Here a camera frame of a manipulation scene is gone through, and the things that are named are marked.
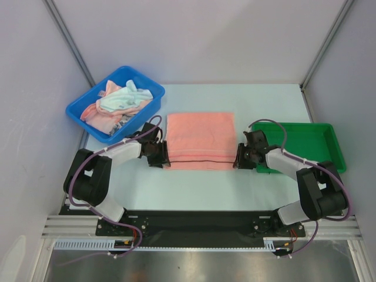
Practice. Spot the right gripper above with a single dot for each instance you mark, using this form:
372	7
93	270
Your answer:
241	156

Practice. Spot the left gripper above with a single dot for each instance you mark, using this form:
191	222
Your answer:
163	158

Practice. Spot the pink towel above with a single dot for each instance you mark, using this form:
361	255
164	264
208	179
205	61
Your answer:
102	120
201	141

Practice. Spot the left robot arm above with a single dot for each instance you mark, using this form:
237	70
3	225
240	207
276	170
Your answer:
88	179

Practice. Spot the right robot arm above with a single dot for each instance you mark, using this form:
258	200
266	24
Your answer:
321	191

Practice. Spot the pink towel in bin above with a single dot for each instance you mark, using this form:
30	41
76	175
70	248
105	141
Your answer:
102	120

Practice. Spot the light blue towel in bin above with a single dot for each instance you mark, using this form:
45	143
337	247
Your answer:
128	97

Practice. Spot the green plastic tray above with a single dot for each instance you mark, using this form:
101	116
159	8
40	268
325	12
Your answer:
314	141

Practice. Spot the blue plastic bin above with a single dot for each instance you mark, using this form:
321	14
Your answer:
120	76

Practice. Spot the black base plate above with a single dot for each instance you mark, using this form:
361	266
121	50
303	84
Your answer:
201	229

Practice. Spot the aluminium frame rail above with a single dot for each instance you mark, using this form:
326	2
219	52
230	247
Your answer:
84	227

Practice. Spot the white slotted cable duct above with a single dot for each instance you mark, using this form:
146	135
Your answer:
94	244

